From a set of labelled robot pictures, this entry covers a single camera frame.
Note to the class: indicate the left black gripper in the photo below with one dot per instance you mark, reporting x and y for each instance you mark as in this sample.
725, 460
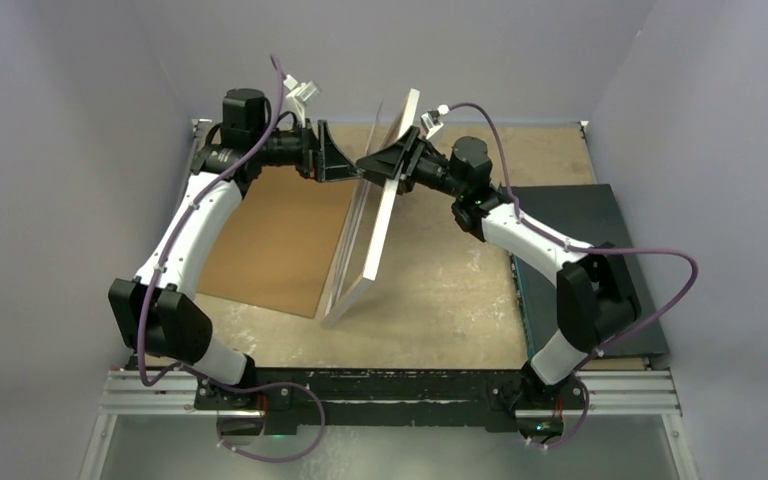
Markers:
333, 164

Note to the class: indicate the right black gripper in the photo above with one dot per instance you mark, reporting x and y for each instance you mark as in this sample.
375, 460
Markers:
390, 159

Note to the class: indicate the wooden picture frame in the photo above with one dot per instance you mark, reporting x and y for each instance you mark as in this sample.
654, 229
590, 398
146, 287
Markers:
379, 136

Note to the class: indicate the printed photo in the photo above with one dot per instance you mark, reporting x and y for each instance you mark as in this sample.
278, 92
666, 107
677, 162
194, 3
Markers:
356, 259

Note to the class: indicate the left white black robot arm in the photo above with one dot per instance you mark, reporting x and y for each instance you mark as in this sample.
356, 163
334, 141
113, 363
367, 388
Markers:
155, 309

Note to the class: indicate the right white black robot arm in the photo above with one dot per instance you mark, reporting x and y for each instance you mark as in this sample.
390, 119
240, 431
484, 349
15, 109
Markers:
595, 295

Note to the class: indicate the brown backing board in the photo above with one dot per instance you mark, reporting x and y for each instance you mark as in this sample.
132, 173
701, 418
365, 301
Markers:
276, 249

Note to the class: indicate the dark blue book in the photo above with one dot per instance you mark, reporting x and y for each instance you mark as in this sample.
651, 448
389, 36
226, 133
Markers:
589, 213

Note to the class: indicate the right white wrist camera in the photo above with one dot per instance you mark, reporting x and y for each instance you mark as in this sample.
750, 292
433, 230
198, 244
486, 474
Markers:
431, 122

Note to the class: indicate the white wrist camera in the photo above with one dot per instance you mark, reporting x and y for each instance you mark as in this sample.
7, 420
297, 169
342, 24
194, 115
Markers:
431, 122
298, 95

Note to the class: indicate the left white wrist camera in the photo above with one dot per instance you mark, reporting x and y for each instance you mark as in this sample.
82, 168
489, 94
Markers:
298, 95

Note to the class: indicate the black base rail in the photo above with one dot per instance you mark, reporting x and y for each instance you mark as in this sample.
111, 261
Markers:
498, 401

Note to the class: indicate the aluminium frame rails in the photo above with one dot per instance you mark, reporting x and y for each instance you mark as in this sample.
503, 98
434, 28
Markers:
442, 300

